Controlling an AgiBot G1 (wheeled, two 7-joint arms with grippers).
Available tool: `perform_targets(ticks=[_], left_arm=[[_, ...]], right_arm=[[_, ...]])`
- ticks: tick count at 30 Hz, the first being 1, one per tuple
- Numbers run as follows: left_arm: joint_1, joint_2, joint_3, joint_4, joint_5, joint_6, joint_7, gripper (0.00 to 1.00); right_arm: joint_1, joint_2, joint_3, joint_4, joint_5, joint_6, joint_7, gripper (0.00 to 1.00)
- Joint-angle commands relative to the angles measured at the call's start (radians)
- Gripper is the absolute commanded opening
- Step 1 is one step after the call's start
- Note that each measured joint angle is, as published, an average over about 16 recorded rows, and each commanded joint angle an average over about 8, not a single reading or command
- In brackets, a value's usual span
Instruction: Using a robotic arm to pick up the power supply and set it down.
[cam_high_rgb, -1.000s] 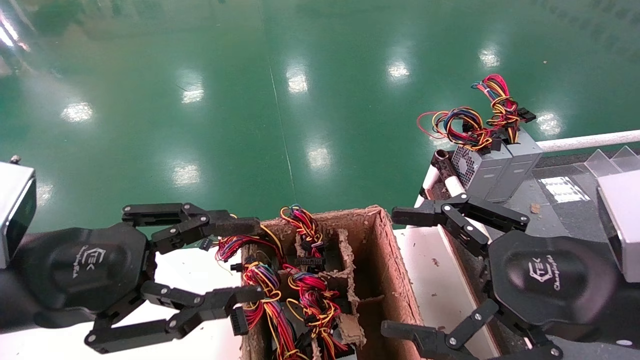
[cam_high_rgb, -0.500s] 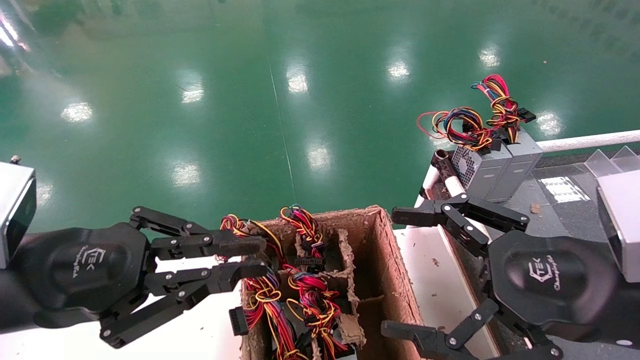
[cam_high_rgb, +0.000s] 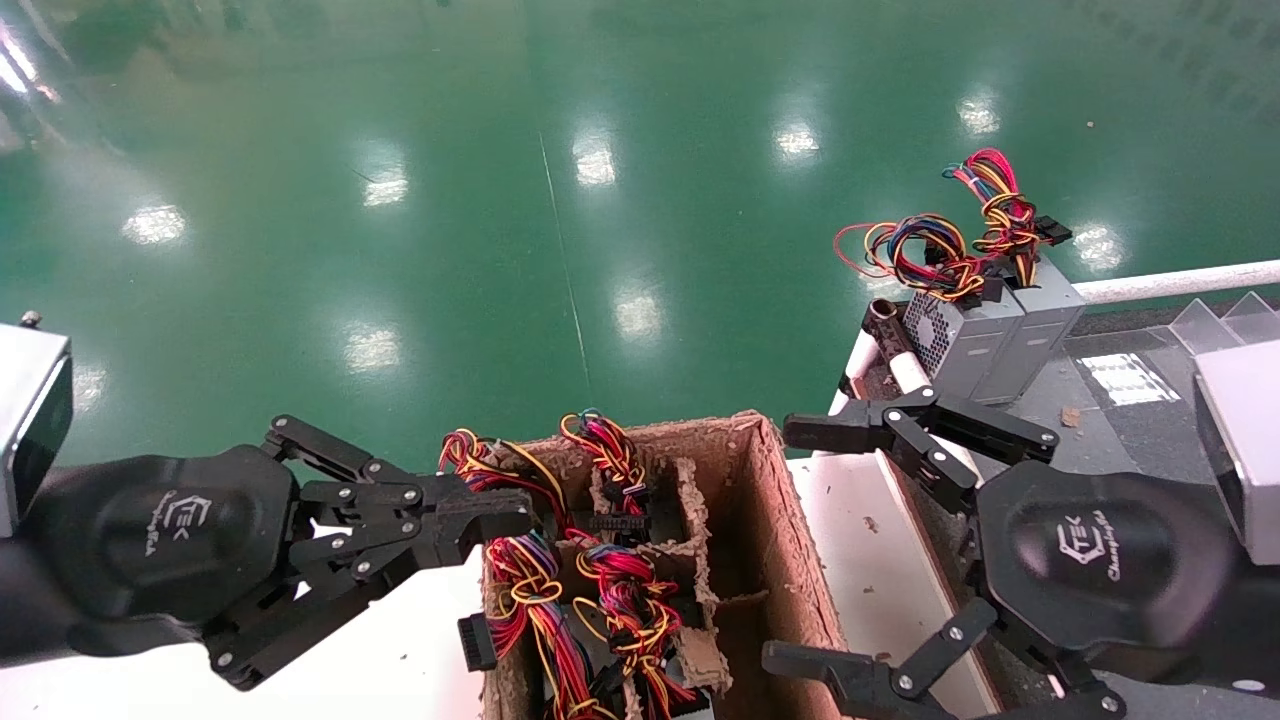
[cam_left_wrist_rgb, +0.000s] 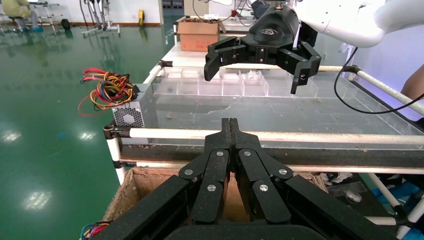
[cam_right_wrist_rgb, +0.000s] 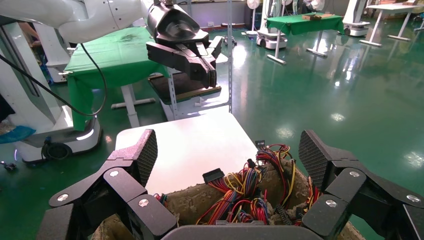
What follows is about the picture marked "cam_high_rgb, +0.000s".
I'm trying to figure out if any wire bundle lower left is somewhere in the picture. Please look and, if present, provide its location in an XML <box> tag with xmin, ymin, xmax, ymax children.
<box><xmin>458</xmin><ymin>530</ymin><xmax>611</xmax><ymax>720</ymax></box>

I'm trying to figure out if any clear plastic panel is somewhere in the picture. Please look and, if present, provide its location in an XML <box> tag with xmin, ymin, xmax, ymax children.
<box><xmin>1222</xmin><ymin>290</ymin><xmax>1280</xmax><ymax>346</ymax></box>
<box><xmin>1170</xmin><ymin>298</ymin><xmax>1256</xmax><ymax>356</ymax></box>

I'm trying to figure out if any black conveyor belt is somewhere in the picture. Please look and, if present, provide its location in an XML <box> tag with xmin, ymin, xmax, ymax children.
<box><xmin>858</xmin><ymin>300</ymin><xmax>1280</xmax><ymax>720</ymax></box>

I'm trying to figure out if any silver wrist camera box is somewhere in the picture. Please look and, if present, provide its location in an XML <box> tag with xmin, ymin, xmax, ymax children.
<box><xmin>0</xmin><ymin>312</ymin><xmax>74</xmax><ymax>538</ymax></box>
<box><xmin>1193</xmin><ymin>340</ymin><xmax>1280</xmax><ymax>568</ymax></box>

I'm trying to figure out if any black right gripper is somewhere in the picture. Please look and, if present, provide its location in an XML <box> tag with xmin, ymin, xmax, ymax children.
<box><xmin>762</xmin><ymin>388</ymin><xmax>1248</xmax><ymax>720</ymax></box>

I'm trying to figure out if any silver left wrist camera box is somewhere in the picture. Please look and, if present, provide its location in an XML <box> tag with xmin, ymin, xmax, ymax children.
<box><xmin>0</xmin><ymin>312</ymin><xmax>74</xmax><ymax>538</ymax></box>

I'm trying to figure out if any long white rail tube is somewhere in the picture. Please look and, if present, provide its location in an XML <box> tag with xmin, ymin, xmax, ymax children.
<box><xmin>1072</xmin><ymin>258</ymin><xmax>1280</xmax><ymax>306</ymax></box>

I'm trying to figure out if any wire bundle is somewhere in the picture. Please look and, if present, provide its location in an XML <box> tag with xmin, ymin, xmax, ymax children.
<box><xmin>458</xmin><ymin>530</ymin><xmax>611</xmax><ymax>720</ymax></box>
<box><xmin>572</xmin><ymin>540</ymin><xmax>701</xmax><ymax>720</ymax></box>
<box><xmin>438</xmin><ymin>428</ymin><xmax>571</xmax><ymax>536</ymax></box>

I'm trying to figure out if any white printed label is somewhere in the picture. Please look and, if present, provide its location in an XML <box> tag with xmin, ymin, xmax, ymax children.
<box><xmin>1080</xmin><ymin>352</ymin><xmax>1183</xmax><ymax>406</ymax></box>

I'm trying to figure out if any grey vented power supply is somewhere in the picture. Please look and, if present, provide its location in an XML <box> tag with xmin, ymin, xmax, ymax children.
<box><xmin>833</xmin><ymin>213</ymin><xmax>1026</xmax><ymax>403</ymax></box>

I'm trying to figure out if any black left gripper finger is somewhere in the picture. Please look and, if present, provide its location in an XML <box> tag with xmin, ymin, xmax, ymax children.
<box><xmin>263</xmin><ymin>413</ymin><xmax>533</xmax><ymax>531</ymax></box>

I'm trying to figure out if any wire bundle box top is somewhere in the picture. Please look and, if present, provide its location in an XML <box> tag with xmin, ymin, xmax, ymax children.
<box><xmin>558</xmin><ymin>408</ymin><xmax>656</xmax><ymax>536</ymax></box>

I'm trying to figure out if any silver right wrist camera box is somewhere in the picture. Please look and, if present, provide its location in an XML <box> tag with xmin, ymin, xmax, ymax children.
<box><xmin>1193</xmin><ymin>340</ymin><xmax>1280</xmax><ymax>568</ymax></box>

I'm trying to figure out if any brown cardboard box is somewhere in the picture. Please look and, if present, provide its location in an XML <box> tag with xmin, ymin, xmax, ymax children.
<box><xmin>480</xmin><ymin>410</ymin><xmax>851</xmax><ymax>720</ymax></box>

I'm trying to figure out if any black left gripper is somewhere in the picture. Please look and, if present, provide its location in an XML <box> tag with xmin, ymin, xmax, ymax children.
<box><xmin>25</xmin><ymin>445</ymin><xmax>521</xmax><ymax>693</ymax></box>

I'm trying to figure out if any short white support tube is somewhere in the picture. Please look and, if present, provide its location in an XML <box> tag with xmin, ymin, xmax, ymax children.
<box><xmin>828</xmin><ymin>330</ymin><xmax>881</xmax><ymax>413</ymax></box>

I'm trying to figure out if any white rail with black cap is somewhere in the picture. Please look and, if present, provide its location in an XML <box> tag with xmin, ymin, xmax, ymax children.
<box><xmin>863</xmin><ymin>297</ymin><xmax>986</xmax><ymax>481</ymax></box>

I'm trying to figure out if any cardboard divider insert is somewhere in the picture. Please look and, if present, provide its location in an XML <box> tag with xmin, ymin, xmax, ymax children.
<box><xmin>555</xmin><ymin>455</ymin><xmax>771</xmax><ymax>701</ymax></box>

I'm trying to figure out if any wire bundle upper left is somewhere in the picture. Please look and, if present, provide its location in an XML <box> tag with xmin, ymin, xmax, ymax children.
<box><xmin>438</xmin><ymin>428</ymin><xmax>571</xmax><ymax>536</ymax></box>

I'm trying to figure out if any wire bundle lower middle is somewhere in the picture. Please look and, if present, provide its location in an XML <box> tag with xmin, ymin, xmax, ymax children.
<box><xmin>572</xmin><ymin>540</ymin><xmax>701</xmax><ymax>720</ymax></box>

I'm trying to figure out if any grey power supply with wires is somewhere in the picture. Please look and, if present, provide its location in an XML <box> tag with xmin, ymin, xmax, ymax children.
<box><xmin>940</xmin><ymin>147</ymin><xmax>1088</xmax><ymax>406</ymax></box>

